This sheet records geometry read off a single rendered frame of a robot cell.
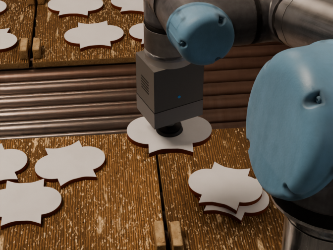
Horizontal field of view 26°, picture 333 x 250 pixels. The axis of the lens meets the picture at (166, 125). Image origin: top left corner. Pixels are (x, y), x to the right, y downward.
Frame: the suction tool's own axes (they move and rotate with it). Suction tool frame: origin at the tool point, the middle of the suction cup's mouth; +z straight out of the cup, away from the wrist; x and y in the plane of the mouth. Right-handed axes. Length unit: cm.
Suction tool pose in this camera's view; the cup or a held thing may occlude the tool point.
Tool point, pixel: (169, 135)
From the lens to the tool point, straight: 116.3
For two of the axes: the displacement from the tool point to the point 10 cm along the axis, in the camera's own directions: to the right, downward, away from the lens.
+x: 4.6, 5.4, -7.1
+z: 0.0, 7.9, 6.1
